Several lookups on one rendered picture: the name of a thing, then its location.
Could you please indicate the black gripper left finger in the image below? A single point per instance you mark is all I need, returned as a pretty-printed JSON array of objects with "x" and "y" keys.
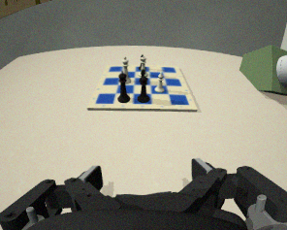
[{"x": 81, "y": 195}]

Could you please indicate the blue and cream chessboard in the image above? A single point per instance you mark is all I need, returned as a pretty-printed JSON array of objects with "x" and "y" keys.
[{"x": 175, "y": 98}]

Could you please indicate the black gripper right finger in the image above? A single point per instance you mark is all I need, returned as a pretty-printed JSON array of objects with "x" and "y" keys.
[{"x": 267, "y": 200}]

